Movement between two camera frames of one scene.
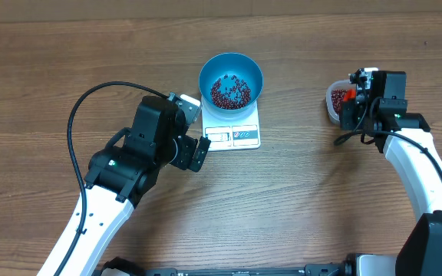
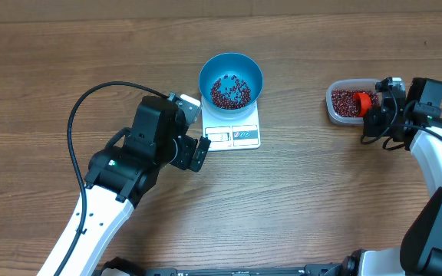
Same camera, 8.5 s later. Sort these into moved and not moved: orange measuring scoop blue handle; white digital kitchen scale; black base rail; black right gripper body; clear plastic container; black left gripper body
Moved: orange measuring scoop blue handle; black right gripper body
Not moved: black left gripper body; white digital kitchen scale; black base rail; clear plastic container
